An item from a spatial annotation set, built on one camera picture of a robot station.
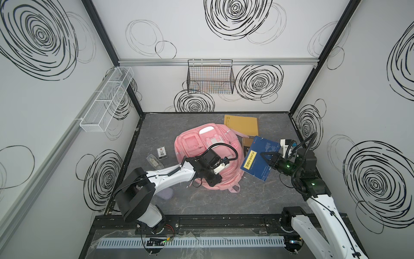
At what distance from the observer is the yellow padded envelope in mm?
1107

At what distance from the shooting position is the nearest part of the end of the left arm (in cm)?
63

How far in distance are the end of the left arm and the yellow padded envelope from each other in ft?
1.44
